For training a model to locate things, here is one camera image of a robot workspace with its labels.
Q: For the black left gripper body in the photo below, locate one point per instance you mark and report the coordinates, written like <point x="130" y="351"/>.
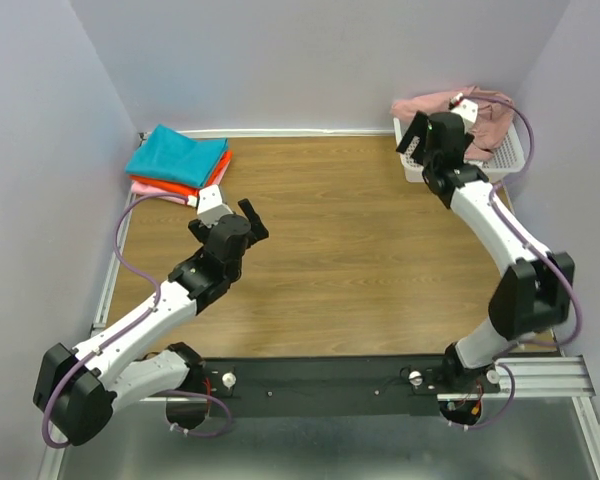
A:
<point x="253" y="223"/>

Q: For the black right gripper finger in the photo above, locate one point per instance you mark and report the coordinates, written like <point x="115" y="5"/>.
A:
<point x="258" y="230"/>
<point x="417" y="129"/>

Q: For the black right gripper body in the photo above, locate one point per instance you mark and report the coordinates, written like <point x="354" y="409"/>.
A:
<point x="418" y="138"/>

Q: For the dusty pink t-shirt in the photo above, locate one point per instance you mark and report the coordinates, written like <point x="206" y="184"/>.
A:
<point x="490" y="129"/>

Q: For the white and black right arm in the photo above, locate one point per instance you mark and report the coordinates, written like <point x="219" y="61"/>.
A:
<point x="535" y="291"/>

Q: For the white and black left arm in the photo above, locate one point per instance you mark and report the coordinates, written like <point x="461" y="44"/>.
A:
<point x="79" y="389"/>

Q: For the folded orange t-shirt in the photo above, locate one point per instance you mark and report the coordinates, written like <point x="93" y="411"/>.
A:
<point x="220" y="169"/>

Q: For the folded teal t-shirt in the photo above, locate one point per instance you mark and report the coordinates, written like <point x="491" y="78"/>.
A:
<point x="170" y="156"/>

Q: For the folded light pink t-shirt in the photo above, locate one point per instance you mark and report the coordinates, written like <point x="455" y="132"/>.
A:
<point x="147" y="186"/>

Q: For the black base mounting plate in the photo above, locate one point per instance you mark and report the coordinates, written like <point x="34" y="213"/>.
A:
<point x="330" y="386"/>

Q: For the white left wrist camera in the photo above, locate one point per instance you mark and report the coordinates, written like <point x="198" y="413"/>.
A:
<point x="212" y="205"/>

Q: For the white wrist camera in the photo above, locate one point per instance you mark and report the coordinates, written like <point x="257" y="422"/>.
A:
<point x="467" y="109"/>
<point x="212" y="205"/>

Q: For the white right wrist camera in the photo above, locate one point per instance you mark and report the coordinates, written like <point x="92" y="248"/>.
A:
<point x="467" y="109"/>

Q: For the aluminium left side rail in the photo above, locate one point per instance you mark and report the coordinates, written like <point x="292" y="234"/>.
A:
<point x="102" y="312"/>

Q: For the aluminium extrusion rail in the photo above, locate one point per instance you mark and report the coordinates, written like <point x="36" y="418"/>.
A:
<point x="544" y="377"/>

